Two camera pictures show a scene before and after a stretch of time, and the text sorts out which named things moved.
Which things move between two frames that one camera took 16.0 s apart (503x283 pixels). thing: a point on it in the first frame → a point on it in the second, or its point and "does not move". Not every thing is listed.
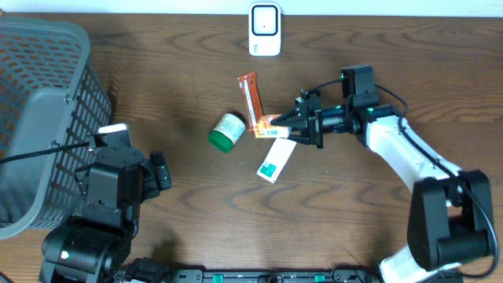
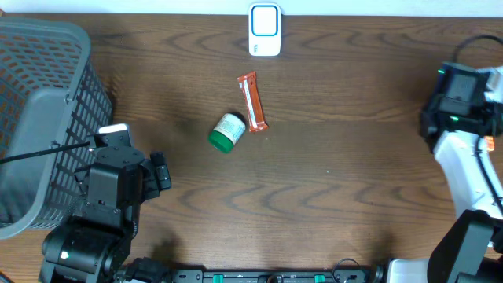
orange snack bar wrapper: (251, 97) does not move
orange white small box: (266, 129) → (490, 141)
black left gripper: (143, 173) does not move
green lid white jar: (228, 130) does not move
